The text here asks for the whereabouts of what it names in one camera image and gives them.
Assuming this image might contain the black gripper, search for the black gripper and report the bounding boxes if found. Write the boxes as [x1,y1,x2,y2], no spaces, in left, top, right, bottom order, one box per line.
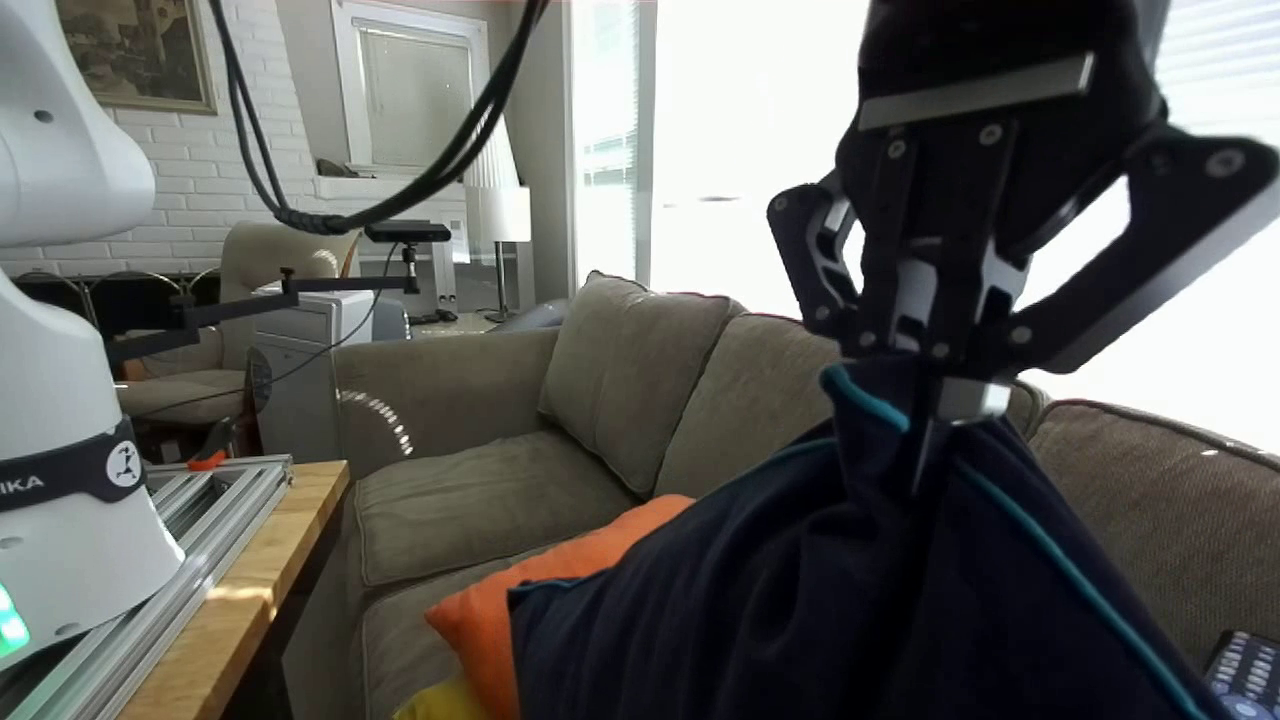
[766,0,1280,502]

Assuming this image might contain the dark navy blue cloth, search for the dark navy blue cloth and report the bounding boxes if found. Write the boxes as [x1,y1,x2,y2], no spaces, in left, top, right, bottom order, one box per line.
[509,364,1237,720]

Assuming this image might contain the orange pillow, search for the orange pillow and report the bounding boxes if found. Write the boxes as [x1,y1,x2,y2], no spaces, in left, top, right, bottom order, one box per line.
[425,492,698,720]

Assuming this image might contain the yellow pillow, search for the yellow pillow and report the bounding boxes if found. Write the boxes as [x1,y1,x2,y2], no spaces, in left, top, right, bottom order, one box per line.
[392,671,492,720]

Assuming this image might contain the white floor lamp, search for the white floor lamp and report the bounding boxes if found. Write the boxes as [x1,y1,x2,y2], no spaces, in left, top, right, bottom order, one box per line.
[462,125,535,316]

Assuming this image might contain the dark remote with buttons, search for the dark remote with buttons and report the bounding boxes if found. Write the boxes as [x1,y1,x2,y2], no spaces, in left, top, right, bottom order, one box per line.
[1203,628,1280,720]

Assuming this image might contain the black flat panel on stand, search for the black flat panel on stand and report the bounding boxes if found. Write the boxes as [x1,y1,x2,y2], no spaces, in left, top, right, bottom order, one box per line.
[359,217,455,325]

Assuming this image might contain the grey-brown fabric sofa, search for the grey-brown fabric sofa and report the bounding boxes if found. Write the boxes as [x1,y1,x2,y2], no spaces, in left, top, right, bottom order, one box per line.
[280,267,1280,720]

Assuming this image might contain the white framed interior window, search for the white framed interior window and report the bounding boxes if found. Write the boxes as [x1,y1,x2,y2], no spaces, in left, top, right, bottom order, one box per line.
[331,0,495,206]

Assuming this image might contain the beige armchair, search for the beige armchair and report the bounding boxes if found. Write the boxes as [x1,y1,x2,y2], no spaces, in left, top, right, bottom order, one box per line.
[118,217,370,434]

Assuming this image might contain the white cabinet box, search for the white cabinet box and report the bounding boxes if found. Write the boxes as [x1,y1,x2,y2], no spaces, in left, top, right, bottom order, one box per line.
[249,287,384,465]

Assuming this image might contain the wooden table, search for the wooden table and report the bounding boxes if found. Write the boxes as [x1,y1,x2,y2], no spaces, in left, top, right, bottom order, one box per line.
[118,456,352,720]

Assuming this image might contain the aluminium rail base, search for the aluminium rail base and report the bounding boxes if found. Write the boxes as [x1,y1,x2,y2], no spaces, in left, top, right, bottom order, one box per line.
[0,451,295,720]

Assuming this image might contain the framed wall picture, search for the framed wall picture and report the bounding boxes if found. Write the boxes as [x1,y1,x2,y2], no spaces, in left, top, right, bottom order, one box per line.
[53,0,222,120]

